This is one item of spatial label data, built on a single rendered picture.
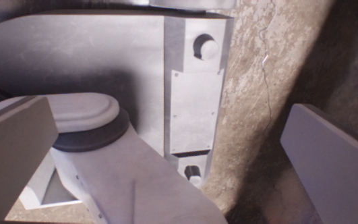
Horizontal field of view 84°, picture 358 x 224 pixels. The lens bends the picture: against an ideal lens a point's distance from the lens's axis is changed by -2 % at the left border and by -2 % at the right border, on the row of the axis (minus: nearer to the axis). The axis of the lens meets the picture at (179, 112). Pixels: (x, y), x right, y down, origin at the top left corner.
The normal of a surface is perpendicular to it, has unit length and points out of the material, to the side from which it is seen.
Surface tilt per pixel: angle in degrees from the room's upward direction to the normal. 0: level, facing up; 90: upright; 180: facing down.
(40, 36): 0
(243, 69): 0
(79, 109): 90
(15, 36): 0
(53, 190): 90
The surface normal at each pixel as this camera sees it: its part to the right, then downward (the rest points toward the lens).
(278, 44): 0.20, 0.50
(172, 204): -0.05, -0.99
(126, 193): 0.04, -0.86
